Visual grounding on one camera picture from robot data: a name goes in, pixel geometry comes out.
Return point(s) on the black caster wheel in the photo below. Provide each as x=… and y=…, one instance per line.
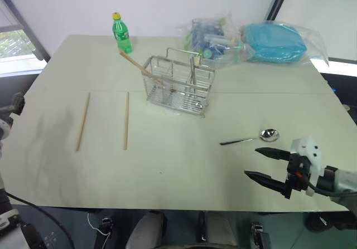
x=319, y=222

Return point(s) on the silver metal spoon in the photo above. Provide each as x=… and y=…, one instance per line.
x=268, y=135

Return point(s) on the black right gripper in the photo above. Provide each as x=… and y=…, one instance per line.
x=296, y=173

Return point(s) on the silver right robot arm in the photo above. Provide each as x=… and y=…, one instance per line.
x=344, y=180

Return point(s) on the silver metal cutlery piece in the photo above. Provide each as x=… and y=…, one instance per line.
x=192, y=75

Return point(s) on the clear bag of small items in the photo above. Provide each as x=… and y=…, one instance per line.
x=214, y=41

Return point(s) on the green plastic soda bottle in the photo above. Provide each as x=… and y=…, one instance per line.
x=122, y=34

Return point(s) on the grey rounded shape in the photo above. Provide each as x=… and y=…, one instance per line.
x=146, y=229
x=220, y=228

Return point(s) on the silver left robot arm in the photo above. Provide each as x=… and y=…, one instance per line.
x=15, y=104

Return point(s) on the dark grey window frame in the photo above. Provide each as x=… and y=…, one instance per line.
x=26, y=30

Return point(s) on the black table leg foot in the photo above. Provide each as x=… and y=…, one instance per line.
x=105, y=224
x=260, y=233

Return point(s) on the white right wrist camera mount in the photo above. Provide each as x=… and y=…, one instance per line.
x=309, y=148

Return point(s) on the blue case in clear bag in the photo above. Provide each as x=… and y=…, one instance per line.
x=274, y=43

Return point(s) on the wooden chopstick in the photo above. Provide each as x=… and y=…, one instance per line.
x=126, y=121
x=136, y=64
x=133, y=64
x=83, y=122

